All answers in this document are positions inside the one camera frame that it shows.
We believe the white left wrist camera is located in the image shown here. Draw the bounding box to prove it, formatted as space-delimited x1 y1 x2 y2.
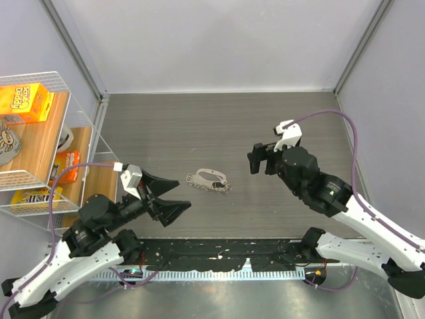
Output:
113 162 143 199

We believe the orange razor package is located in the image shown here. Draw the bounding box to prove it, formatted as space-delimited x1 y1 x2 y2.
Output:
48 151 80 185

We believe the orange yellow snack box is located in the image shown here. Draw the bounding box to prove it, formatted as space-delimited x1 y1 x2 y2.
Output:
1 82 54 125

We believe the yellow candy box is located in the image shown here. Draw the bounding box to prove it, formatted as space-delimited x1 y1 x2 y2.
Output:
11 187 50 209

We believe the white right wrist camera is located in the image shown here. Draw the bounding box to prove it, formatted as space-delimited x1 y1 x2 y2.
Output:
274 120 302 152

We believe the white bottle on shelf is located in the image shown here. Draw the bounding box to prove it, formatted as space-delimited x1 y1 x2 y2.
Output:
57 124 74 152

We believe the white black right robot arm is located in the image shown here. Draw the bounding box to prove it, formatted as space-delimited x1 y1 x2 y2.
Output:
247 144 424 299

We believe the grey cartoon pouch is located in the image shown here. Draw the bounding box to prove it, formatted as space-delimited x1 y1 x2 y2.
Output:
0 121 22 166

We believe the slotted cable duct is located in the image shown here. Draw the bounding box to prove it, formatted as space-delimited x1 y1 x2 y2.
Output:
86 266 305 282

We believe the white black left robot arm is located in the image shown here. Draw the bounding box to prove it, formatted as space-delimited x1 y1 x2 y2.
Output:
1 162 191 318

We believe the white wire shelf rack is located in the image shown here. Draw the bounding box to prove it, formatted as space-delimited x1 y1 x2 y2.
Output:
1 72 118 235

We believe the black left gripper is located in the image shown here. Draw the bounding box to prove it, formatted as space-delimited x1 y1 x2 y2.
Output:
106 167 193 231

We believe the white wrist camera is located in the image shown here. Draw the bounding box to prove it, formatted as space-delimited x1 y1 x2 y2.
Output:
274 120 302 152
113 162 143 199

